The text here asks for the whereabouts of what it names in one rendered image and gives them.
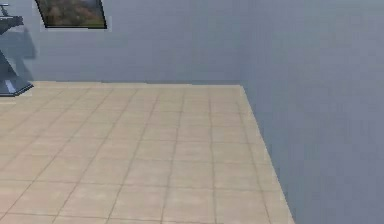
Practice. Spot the black framed landscape picture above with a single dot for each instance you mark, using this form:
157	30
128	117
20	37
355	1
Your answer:
71	13

